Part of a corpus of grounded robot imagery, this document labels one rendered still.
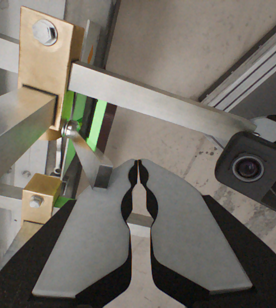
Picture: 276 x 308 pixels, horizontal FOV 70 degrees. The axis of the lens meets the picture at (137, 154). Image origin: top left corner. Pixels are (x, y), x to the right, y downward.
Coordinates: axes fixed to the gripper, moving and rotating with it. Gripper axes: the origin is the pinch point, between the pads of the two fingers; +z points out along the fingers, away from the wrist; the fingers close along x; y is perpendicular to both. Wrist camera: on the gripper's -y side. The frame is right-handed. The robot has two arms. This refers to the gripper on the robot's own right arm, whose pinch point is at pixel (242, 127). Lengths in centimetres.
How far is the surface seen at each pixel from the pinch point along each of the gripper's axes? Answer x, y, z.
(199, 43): 15, 12, 83
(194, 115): 0.3, -9.0, -3.4
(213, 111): 1.4, -6.9, -3.4
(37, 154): -29, -36, 21
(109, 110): -7.7, -19.7, 12.4
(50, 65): 0.6, -26.2, -4.5
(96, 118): -10.2, -21.7, 12.4
